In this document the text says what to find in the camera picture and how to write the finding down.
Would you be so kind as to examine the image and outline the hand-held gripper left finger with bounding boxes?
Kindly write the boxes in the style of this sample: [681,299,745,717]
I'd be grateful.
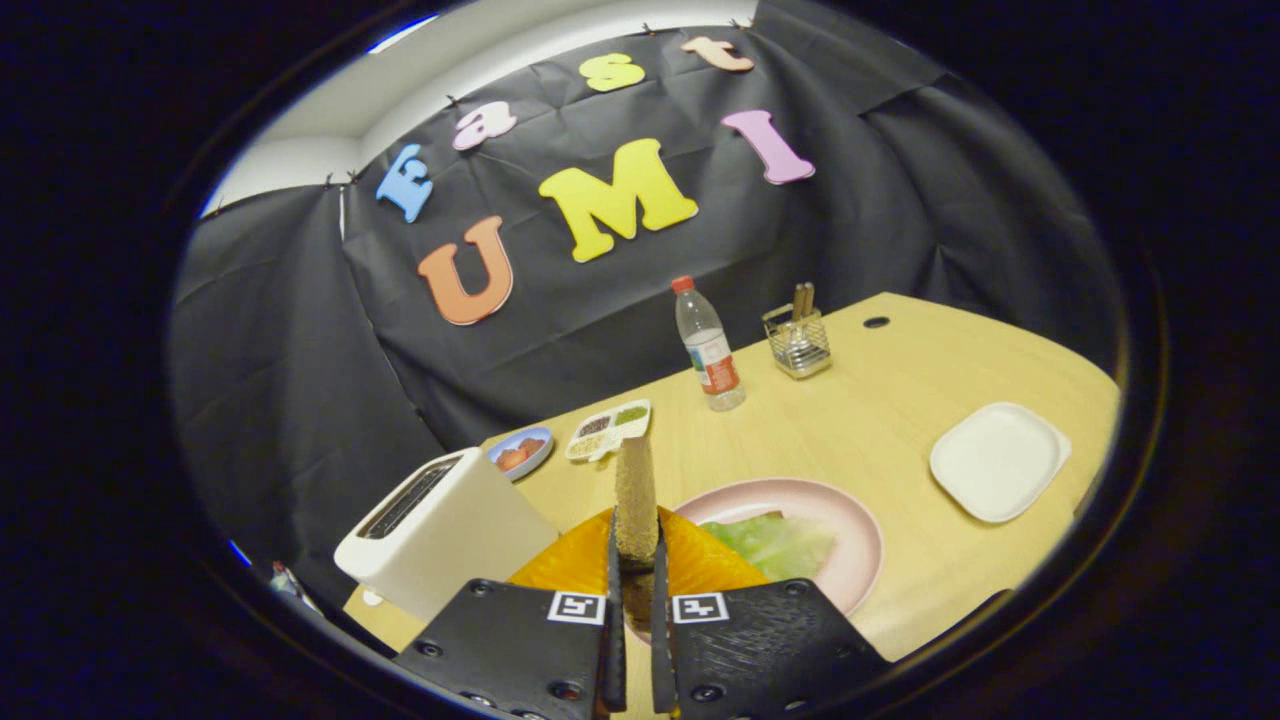
[392,505,629,720]

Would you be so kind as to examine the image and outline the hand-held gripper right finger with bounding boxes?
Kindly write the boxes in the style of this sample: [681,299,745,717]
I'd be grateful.
[650,505,893,720]

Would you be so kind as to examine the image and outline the brown bread slice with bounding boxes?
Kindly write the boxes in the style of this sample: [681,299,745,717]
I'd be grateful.
[613,435,661,573]

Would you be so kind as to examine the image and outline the green lettuce leaf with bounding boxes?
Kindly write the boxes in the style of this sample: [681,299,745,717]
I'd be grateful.
[698,512,837,583]

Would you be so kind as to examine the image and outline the white toaster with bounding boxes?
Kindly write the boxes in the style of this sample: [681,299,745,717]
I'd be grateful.
[333,447,561,623]

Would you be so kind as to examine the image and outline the small blue plate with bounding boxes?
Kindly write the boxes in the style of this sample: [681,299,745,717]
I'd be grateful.
[487,426,554,482]

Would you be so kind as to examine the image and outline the pink round plate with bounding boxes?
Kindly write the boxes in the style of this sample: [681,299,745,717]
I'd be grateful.
[625,478,885,641]

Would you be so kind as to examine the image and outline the white divided condiment dish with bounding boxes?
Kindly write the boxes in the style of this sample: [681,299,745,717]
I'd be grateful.
[565,399,652,463]

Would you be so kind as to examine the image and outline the clear water bottle red cap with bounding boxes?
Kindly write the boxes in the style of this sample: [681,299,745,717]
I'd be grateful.
[671,276,747,413]

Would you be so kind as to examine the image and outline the small colourful object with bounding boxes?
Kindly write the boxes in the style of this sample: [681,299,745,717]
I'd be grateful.
[268,560,323,616]

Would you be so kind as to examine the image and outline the white square plate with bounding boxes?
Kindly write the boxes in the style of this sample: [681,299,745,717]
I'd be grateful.
[929,402,1073,524]

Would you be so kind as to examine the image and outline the metal wire utensil holder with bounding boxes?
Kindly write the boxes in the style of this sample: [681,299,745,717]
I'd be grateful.
[762,305,833,381]

